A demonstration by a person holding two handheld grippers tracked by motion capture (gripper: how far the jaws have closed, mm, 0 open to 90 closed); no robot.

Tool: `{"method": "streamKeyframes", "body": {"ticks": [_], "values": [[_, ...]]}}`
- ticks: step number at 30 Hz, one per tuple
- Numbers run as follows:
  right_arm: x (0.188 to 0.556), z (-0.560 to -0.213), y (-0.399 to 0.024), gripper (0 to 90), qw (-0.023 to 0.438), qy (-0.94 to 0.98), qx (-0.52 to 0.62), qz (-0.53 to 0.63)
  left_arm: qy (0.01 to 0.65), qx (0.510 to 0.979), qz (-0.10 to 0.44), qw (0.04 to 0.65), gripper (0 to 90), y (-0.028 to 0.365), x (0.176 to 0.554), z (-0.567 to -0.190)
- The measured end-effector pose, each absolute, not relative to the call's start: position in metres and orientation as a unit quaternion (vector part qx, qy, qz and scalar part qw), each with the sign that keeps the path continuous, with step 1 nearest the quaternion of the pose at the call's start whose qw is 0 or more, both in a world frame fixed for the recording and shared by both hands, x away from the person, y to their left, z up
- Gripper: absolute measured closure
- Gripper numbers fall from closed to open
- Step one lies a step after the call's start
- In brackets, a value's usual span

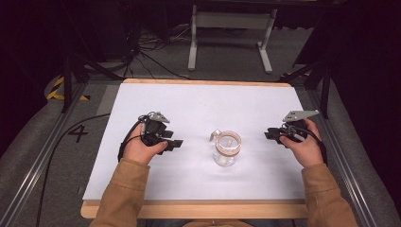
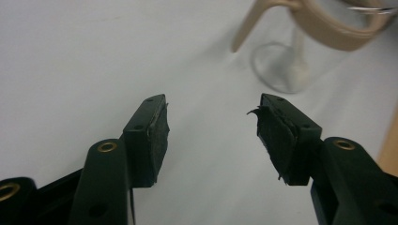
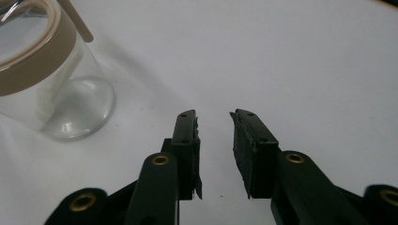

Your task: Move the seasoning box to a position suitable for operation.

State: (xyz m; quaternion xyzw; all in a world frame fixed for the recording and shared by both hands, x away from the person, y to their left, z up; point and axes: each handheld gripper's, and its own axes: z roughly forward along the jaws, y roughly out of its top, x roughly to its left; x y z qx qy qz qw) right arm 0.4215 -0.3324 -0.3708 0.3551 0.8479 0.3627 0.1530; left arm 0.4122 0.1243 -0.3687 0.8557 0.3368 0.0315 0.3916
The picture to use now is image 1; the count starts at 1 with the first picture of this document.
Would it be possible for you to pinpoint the long black floor cable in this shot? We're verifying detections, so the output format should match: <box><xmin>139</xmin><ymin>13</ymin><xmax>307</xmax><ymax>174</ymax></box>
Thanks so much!
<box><xmin>35</xmin><ymin>113</ymin><xmax>112</xmax><ymax>227</ymax></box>

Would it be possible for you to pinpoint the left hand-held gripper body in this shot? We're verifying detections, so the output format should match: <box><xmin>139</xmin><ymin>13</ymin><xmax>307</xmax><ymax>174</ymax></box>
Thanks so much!
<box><xmin>137</xmin><ymin>111</ymin><xmax>171</xmax><ymax>148</ymax></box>

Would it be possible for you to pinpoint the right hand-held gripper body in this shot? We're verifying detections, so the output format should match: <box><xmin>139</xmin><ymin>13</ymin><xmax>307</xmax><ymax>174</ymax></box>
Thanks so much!
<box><xmin>276</xmin><ymin>109</ymin><xmax>321</xmax><ymax>144</ymax></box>

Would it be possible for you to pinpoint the glass jar with wooden rim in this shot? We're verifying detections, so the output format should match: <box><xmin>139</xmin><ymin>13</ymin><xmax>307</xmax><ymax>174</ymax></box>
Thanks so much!
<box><xmin>209</xmin><ymin>128</ymin><xmax>243</xmax><ymax>168</ymax></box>

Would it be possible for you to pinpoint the bundle of black floor cables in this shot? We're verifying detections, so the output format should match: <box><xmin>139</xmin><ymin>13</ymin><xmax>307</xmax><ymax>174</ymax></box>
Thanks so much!
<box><xmin>121</xmin><ymin>22</ymin><xmax>194</xmax><ymax>81</ymax></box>

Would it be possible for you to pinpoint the hand-held gripper black cable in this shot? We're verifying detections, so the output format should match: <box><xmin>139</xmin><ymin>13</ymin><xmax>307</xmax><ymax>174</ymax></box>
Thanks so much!
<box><xmin>116</xmin><ymin>118</ymin><xmax>142</xmax><ymax>163</ymax></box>
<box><xmin>283</xmin><ymin>123</ymin><xmax>329</xmax><ymax>166</ymax></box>

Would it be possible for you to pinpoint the white metal desk frame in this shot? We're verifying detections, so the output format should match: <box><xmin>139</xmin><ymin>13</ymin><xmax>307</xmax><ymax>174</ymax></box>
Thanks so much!
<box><xmin>187</xmin><ymin>4</ymin><xmax>279</xmax><ymax>75</ymax></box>

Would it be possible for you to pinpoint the wooden table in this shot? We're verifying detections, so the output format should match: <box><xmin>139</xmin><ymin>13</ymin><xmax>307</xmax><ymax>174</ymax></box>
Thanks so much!
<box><xmin>79</xmin><ymin>78</ymin><xmax>309</xmax><ymax>220</ymax></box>

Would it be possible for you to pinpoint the right hand-held gripper black cable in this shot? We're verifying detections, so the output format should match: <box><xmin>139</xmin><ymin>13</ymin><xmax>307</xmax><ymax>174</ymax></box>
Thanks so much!
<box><xmin>283</xmin><ymin>123</ymin><xmax>329</xmax><ymax>166</ymax></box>

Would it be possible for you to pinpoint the white table sheet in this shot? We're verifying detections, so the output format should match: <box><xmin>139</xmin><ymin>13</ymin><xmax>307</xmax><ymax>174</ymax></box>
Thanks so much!
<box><xmin>82</xmin><ymin>82</ymin><xmax>306</xmax><ymax>201</ymax></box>

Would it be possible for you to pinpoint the yellow black hazard tape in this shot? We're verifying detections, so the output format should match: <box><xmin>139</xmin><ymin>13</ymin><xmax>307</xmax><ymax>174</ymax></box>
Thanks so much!
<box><xmin>45</xmin><ymin>76</ymin><xmax>92</xmax><ymax>102</ymax></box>

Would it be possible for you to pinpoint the person's right hand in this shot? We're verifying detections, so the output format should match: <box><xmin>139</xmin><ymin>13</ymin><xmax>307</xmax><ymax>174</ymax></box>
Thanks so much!
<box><xmin>279</xmin><ymin>118</ymin><xmax>323</xmax><ymax>168</ymax></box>

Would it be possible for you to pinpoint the left hand-held gripper black cable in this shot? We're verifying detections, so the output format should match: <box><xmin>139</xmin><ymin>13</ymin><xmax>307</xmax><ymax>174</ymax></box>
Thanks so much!
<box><xmin>116</xmin><ymin>118</ymin><xmax>142</xmax><ymax>163</ymax></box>

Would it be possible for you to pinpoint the person's left hand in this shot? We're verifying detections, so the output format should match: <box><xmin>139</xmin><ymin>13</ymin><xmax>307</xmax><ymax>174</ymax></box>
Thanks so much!
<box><xmin>121</xmin><ymin>123</ymin><xmax>169</xmax><ymax>166</ymax></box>

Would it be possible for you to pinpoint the black metal stand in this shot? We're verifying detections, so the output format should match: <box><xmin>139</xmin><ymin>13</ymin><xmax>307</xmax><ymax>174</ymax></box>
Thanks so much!
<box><xmin>278</xmin><ymin>59</ymin><xmax>333</xmax><ymax>120</ymax></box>
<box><xmin>61</xmin><ymin>51</ymin><xmax>125</xmax><ymax>114</ymax></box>

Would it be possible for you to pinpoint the aluminium floor rail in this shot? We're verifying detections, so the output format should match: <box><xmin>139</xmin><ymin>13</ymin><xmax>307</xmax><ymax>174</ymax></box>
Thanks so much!
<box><xmin>0</xmin><ymin>82</ymin><xmax>90</xmax><ymax>227</ymax></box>
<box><xmin>306</xmin><ymin>88</ymin><xmax>379</xmax><ymax>227</ymax></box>

